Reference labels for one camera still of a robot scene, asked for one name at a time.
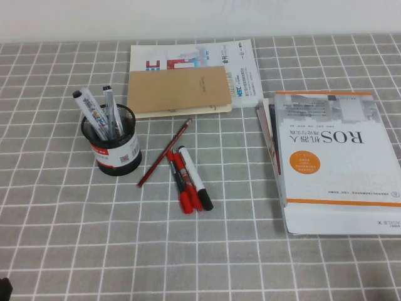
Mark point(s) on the black pen with red cap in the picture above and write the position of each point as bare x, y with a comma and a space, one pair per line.
185, 200

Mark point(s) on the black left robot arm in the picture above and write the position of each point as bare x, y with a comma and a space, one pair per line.
4, 290

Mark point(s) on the black mesh pen holder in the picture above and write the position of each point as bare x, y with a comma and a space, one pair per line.
119, 156

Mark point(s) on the grey pen with black cap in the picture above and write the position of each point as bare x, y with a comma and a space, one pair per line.
110, 102

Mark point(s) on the white marker with black cap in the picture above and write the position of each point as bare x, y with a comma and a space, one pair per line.
191, 169

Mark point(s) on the red pencil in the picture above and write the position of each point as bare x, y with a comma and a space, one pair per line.
166, 150

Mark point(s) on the brown kraft notebook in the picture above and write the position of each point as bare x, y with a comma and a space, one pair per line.
175, 87

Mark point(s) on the book with orange dark cover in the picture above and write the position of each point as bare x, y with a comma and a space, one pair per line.
267, 125

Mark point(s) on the white magazine with colourful print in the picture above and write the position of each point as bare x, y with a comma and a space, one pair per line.
244, 72

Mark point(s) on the white marker with printed label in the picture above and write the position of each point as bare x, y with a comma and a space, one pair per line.
87, 105

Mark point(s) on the white ROS robot book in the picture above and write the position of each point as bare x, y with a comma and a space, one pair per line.
329, 163

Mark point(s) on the white AgileX brochure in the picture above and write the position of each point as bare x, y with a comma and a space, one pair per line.
329, 219

